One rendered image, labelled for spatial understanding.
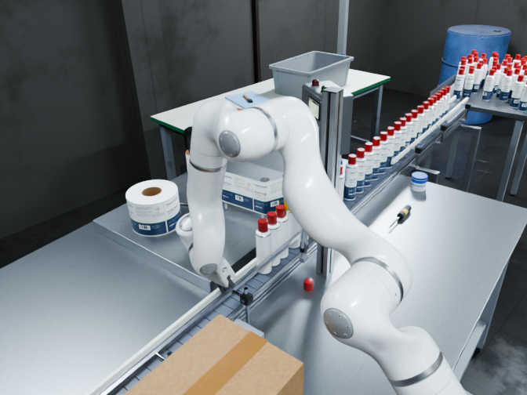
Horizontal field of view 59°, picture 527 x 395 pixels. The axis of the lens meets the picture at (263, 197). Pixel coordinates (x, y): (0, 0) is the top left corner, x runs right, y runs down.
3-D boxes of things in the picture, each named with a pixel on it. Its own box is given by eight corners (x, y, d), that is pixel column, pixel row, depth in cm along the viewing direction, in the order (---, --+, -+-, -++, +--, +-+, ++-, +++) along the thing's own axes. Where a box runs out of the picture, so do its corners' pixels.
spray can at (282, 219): (279, 249, 171) (278, 201, 160) (291, 254, 168) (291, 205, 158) (270, 256, 167) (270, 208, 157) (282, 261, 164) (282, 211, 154)
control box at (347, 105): (327, 135, 159) (329, 80, 150) (350, 154, 145) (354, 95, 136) (299, 139, 157) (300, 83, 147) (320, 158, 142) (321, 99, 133)
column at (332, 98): (322, 267, 169) (330, 85, 135) (332, 272, 166) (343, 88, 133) (315, 273, 166) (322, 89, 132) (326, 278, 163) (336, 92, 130)
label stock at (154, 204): (163, 240, 177) (158, 208, 170) (121, 230, 185) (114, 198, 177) (190, 215, 193) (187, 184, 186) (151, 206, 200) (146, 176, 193)
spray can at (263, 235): (262, 263, 163) (260, 215, 153) (274, 269, 161) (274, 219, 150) (253, 272, 160) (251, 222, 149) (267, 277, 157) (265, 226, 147)
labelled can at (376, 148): (369, 175, 220) (373, 135, 210) (379, 178, 217) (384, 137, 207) (365, 179, 216) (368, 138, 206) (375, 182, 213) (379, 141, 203)
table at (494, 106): (444, 174, 408) (463, 68, 361) (521, 193, 374) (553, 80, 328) (412, 208, 359) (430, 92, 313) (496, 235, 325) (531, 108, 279)
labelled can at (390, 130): (393, 166, 227) (398, 127, 217) (389, 170, 224) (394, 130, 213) (383, 164, 230) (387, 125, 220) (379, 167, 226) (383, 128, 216)
